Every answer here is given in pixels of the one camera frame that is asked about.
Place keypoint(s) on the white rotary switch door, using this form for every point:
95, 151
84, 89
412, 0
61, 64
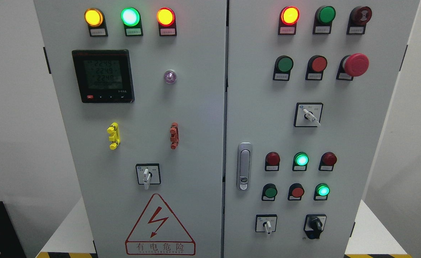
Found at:
148, 174

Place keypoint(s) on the red terminal connector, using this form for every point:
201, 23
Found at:
174, 138

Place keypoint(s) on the clear light bulb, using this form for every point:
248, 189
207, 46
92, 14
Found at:
170, 76

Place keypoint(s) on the dark red indicator left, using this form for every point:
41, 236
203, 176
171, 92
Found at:
272, 161

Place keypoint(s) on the dark red indicator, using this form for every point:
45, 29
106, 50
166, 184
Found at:
272, 161
327, 162

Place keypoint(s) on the grey left cabinet door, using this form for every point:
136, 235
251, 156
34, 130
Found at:
191, 174

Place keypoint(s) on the grey cabinet door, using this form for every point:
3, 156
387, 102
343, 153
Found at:
262, 111
191, 174

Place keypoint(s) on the green lit indicator middle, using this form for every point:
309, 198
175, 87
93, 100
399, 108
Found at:
300, 161

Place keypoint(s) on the green lit indicator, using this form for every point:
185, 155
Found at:
300, 161
132, 22

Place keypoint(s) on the yellow terminal connector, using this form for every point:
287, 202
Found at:
114, 135

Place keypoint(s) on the green push button upper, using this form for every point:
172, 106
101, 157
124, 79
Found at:
282, 68

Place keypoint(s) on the red push button lower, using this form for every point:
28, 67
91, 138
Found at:
296, 191

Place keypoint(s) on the red push button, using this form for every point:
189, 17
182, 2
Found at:
315, 68
296, 191

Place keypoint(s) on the grey right cabinet door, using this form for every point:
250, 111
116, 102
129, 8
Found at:
262, 111

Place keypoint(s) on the red electric warning sticker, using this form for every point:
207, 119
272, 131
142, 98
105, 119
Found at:
158, 231

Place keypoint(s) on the black digital power meter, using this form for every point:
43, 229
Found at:
104, 75

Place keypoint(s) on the red-orange indicator left door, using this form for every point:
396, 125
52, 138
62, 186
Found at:
166, 22

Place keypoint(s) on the dark red indicator right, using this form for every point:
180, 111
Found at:
327, 162

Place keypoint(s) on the red push button upper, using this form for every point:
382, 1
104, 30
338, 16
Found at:
315, 68

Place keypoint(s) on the green lit push button lower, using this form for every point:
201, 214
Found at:
322, 191

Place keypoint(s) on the green lit indicator top left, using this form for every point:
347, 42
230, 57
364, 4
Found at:
132, 22

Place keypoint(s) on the red lit indicator right door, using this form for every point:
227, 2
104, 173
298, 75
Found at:
288, 18

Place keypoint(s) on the red emergency stop mushroom button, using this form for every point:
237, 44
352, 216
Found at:
351, 66

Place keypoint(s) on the yellow indicator light top left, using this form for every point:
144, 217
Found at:
96, 23

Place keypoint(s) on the green unlit indicator top right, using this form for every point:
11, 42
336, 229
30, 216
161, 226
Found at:
324, 17

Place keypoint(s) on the dark red buzzer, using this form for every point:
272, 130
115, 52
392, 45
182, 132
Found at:
358, 19

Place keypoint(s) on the silver door handle lock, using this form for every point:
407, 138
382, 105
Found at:
245, 150

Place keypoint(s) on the white rotary switch upper right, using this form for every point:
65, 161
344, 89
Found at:
308, 114

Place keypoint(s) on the white rotary switch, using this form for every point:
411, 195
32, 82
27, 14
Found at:
266, 223
308, 114

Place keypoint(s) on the white rotary switch lower right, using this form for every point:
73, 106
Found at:
266, 223

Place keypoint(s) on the black selector knob switch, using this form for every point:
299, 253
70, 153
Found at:
314, 225

